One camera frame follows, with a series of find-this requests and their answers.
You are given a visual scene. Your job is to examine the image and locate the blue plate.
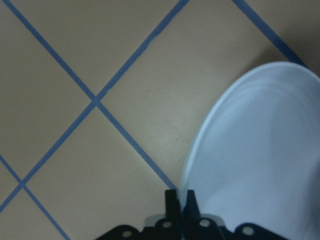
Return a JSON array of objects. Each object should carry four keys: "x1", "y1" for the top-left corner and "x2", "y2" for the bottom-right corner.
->
[{"x1": 179, "y1": 62, "x2": 320, "y2": 240}]

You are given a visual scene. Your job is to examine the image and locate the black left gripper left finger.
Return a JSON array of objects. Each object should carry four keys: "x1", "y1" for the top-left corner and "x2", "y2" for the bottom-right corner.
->
[{"x1": 164, "y1": 189, "x2": 181, "y2": 225}]

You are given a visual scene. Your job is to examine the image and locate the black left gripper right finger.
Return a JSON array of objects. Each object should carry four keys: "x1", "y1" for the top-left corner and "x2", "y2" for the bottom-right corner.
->
[{"x1": 184, "y1": 190, "x2": 201, "y2": 225}]

